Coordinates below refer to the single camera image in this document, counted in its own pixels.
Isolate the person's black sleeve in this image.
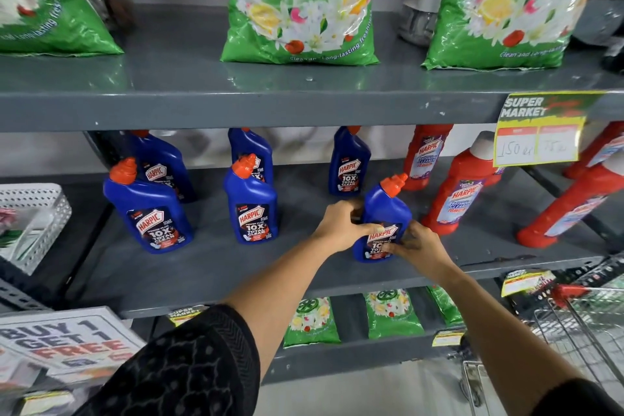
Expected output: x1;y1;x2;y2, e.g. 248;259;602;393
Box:
530;378;624;416
73;304;262;416

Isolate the person's black left sleeve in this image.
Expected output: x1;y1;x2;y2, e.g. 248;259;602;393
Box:
73;304;262;416

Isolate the person's left forearm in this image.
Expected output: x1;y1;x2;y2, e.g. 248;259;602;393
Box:
222;234;344;382

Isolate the metal wire shopping cart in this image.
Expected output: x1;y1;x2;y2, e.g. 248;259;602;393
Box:
457;254;624;416

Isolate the yellow shelf price tag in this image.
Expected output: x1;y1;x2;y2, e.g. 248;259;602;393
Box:
19;390;75;416
431;329;467;348
167;305;210;328
500;269;557;298

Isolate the small green detergent packet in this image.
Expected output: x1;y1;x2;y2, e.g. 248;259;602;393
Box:
283;297;342;348
426;285;464;328
363;289;425;340

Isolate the blue toilet cleaner bottle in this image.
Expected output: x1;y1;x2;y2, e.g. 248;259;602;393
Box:
223;153;280;245
328;125;372;197
227;127;274;184
128;130;199;204
103;157;195;254
352;173;413;264

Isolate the white perforated basket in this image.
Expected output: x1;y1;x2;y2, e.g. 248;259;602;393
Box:
0;183;73;277

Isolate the person's left hand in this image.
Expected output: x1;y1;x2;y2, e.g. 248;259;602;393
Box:
312;200;386;254

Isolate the person's black right sleeve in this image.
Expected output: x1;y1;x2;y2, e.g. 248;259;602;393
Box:
530;378;624;416

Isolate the person's right hand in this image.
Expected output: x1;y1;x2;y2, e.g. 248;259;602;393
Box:
382;220;457;285

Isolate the person's right forearm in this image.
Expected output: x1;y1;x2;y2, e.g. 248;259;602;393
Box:
434;263;586;402

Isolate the grey metal shelf rack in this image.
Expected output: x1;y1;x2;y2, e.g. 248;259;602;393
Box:
0;4;624;385

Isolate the colourful small packet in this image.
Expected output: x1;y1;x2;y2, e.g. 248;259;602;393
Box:
0;207;26;250

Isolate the large green detergent bag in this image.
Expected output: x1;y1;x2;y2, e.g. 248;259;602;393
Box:
0;0;124;58
421;0;603;72
219;0;389;67

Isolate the large yellow price tag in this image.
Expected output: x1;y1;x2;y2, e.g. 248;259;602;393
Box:
493;91;605;168

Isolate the red toilet cleaner bottle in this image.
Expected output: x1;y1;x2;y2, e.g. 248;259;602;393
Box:
563;121;624;180
422;131;506;236
516;150;624;250
402;124;454;191

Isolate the white offer sign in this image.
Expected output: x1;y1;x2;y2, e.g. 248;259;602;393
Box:
0;306;147;378

